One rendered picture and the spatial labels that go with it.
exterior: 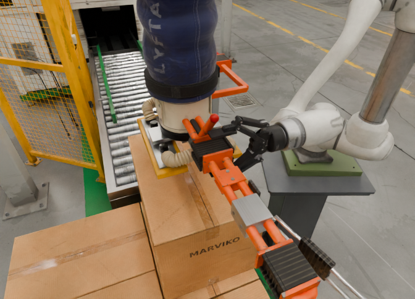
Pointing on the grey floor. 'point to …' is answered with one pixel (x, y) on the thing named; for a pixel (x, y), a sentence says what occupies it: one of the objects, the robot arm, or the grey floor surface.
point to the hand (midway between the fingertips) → (213, 154)
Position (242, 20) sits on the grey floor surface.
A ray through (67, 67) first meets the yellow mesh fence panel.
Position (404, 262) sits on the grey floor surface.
